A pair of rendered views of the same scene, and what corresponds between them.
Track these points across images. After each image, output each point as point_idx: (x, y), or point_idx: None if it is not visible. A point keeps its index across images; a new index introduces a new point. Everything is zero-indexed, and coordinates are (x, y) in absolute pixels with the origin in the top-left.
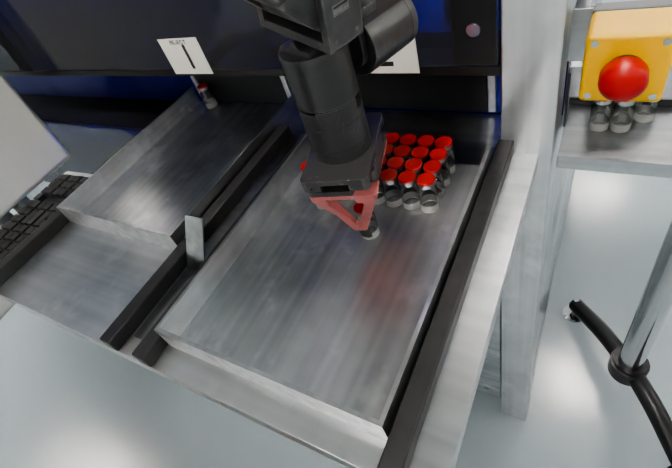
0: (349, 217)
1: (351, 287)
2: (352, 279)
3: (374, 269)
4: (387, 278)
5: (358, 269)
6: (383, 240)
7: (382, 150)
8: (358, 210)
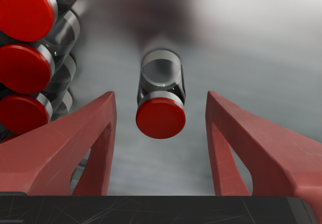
0: (229, 154)
1: (298, 83)
2: (279, 84)
3: (263, 46)
4: (294, 16)
5: (257, 77)
6: (183, 38)
7: (82, 222)
8: (176, 128)
